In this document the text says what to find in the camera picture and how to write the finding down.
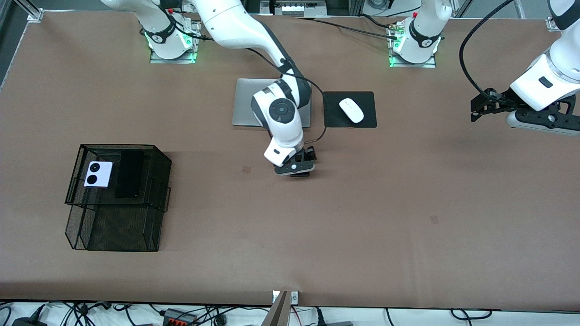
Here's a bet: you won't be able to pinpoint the black slab smartphone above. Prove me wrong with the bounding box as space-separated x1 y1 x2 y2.
114 150 145 199

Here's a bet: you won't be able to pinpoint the white flip phone round lenses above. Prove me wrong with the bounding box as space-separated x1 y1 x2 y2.
84 161 113 189

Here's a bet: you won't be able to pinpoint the dark mouse pad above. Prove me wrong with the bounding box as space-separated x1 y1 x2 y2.
323 91 377 128

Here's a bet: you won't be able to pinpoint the white computer mouse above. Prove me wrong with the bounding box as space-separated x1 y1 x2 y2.
339 98 365 124

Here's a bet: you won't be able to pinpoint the silver laptop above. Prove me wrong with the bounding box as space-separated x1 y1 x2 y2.
232 78 312 128

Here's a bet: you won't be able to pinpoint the grey terminal block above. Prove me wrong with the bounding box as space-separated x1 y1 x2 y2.
272 0 328 17

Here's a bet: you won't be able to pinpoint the brown angled beam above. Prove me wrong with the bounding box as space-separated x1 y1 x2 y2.
261 291 290 326

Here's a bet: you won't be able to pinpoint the black mesh desk organizer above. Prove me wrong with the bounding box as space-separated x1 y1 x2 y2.
65 144 173 252

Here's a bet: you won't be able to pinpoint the black orange power strip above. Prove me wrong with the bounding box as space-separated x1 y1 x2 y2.
162 308 198 326

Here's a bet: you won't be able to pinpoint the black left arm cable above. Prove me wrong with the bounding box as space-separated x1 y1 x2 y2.
459 0 515 107

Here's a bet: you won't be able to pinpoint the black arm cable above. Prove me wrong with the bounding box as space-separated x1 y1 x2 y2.
170 9 328 144
459 0 515 107

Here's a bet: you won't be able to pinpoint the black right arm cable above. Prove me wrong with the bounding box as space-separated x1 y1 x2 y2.
170 9 328 144

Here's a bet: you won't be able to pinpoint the black table cable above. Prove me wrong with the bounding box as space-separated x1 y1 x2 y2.
295 16 399 39

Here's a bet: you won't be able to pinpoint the black looped floor cable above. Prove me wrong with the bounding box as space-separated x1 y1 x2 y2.
451 309 492 320

